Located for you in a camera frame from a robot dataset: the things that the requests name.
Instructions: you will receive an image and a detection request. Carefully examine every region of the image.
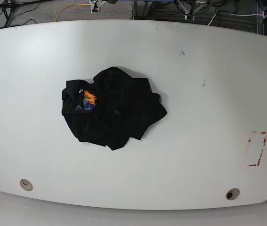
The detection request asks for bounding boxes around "crumpled black T-shirt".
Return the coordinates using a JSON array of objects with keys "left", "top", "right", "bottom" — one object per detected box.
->
[{"left": 62, "top": 67, "right": 167, "bottom": 150}]

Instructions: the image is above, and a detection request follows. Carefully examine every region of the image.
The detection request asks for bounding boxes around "black tripod stand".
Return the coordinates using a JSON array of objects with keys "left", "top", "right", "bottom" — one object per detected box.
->
[{"left": 0, "top": 0, "right": 51, "bottom": 28}]

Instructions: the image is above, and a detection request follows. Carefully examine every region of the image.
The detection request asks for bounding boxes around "red tape rectangle marking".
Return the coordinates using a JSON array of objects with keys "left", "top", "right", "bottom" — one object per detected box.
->
[{"left": 245, "top": 131, "right": 267, "bottom": 167}]

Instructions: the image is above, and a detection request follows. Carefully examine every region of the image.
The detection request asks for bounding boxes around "white cable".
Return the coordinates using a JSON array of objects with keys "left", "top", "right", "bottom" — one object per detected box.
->
[{"left": 207, "top": 11, "right": 266, "bottom": 26}]

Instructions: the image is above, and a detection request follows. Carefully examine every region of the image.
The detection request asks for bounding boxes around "yellow cable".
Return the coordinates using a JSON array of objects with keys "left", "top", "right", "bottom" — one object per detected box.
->
[{"left": 55, "top": 2, "right": 88, "bottom": 22}]

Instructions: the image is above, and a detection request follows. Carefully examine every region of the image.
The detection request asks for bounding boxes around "aluminium frame post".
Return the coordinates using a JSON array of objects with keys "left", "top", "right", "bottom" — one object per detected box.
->
[{"left": 130, "top": 0, "right": 152, "bottom": 20}]

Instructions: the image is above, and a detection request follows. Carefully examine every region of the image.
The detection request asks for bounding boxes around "right table cable grommet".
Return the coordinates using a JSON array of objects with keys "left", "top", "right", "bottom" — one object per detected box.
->
[{"left": 226, "top": 188, "right": 240, "bottom": 201}]

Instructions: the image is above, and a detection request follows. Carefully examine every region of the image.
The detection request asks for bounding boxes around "table cable grommet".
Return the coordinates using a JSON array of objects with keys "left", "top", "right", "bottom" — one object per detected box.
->
[
  {"left": 20, "top": 179, "right": 33, "bottom": 191},
  {"left": 226, "top": 188, "right": 240, "bottom": 201}
]

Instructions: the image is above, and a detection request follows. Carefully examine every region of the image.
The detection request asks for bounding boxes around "left table cable grommet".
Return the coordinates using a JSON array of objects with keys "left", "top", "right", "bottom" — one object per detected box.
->
[{"left": 20, "top": 179, "right": 33, "bottom": 191}]

